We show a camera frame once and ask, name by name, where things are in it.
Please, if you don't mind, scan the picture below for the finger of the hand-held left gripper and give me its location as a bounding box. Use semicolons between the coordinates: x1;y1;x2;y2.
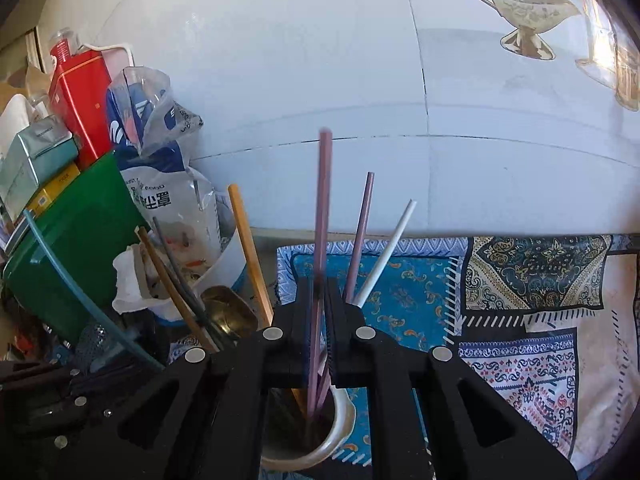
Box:
15;394;151;436
2;357;168;401

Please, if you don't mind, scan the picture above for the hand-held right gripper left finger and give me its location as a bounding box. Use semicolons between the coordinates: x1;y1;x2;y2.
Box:
55;276;313;480

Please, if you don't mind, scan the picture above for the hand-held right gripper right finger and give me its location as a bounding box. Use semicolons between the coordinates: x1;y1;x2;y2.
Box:
325;276;578;480

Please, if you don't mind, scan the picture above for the gold spoon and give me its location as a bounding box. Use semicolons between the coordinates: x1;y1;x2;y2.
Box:
200;285;261;343

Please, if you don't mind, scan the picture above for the white cup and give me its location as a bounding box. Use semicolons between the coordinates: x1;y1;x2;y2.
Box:
260;385;357;472

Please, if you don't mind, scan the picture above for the light wooden chopstick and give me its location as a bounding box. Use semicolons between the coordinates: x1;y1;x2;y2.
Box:
227;184;275;328

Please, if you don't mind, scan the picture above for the brown wooden chopstick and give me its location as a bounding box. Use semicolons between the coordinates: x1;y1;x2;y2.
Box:
136;226;219;353

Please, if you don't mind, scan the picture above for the purple chopstick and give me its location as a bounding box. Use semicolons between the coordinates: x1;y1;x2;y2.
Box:
318;171;376;413
306;127;335;418

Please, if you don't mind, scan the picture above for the teal chopstick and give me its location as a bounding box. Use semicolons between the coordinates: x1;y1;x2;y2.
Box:
22;210;166;372

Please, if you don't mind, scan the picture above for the clear textured glass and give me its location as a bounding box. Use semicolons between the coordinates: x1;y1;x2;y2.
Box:
75;321;118;368

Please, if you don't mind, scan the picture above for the white chopstick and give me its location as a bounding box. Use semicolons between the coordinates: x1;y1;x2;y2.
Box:
352;199;417;308

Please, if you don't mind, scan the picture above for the green box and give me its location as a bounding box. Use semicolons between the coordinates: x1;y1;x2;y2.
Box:
2;150;151;346

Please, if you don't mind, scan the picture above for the patterned patchwork cloth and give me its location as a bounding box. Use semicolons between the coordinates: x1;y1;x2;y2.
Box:
170;234;640;471

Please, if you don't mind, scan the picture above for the yellow box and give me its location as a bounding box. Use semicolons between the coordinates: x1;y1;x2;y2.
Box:
20;162;82;221

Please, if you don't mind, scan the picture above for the clear and white plastic bag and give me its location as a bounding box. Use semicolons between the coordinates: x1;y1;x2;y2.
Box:
106;65;223;281

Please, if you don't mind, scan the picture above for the pale teal box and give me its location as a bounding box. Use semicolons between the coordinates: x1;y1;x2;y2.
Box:
0;115;81;221

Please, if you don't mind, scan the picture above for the red carton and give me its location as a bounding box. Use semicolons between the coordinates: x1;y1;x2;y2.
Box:
47;42;113;171

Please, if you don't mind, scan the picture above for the clear plastic bottle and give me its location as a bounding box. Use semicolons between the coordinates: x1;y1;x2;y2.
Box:
49;27;83;61

